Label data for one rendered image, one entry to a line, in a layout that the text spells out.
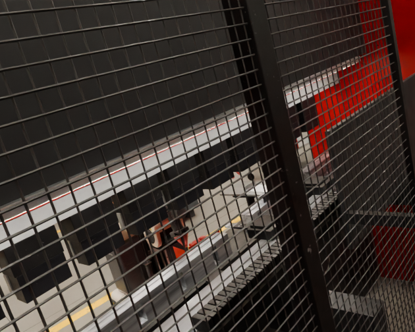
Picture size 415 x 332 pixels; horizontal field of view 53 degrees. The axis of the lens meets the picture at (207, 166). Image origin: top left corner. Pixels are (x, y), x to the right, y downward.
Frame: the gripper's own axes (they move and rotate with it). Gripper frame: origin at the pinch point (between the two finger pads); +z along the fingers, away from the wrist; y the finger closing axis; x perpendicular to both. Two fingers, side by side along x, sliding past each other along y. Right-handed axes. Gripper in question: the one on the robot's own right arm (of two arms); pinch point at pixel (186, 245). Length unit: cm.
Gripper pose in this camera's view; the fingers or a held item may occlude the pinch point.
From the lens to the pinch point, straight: 219.7
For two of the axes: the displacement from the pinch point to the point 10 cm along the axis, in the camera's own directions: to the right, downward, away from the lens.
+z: 4.1, 9.1, 0.1
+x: 7.5, -3.4, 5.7
